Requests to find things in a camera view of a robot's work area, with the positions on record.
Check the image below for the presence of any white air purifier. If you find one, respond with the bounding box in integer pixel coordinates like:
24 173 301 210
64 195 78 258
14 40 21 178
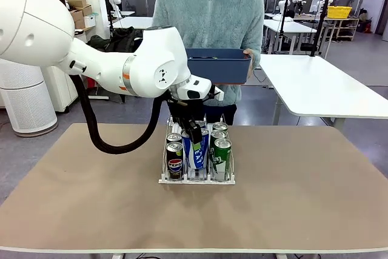
0 58 58 138

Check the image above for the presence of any black Pepsi can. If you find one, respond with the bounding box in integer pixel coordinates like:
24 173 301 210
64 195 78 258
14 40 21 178
166 133 183 145
166 143 184 180

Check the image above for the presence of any person's left hand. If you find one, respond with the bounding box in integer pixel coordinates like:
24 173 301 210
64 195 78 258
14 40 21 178
244 48 261 81

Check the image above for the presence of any blue plastic bin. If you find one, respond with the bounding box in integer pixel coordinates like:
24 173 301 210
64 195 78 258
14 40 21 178
185 48 252 86

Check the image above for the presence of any wooden shelf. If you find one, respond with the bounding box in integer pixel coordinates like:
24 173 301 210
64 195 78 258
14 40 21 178
324 18 361 42

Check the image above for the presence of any person in teal fleece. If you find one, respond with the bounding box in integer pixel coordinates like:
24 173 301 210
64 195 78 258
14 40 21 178
151 0 265 126

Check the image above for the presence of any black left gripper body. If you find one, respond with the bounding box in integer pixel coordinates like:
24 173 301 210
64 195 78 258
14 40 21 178
166 93 210 134

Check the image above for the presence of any yellow plastic bin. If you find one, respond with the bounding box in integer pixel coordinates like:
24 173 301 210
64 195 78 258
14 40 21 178
327 6 353 19

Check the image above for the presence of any white background table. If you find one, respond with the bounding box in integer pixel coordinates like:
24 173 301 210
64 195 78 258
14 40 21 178
263 13 318 55
112 16 154 30

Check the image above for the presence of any black jacket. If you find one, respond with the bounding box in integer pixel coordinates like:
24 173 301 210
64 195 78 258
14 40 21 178
104 27 145 54

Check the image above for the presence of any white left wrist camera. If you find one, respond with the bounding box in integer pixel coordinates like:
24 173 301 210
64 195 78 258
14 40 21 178
208 86 226 101

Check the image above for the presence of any black left arm cable bundle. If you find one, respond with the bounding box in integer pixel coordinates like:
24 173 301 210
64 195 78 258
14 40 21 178
67 73 170 155

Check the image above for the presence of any dark olive jacket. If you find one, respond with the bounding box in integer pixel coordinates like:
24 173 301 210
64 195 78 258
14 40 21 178
87 35 110 52

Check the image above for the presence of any black tripod pole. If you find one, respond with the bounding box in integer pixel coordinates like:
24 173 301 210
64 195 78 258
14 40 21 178
277 0 293 52
309 0 333 57

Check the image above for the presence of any clear plastic can dispenser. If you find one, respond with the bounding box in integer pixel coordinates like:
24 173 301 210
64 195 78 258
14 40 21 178
158 112 236 186

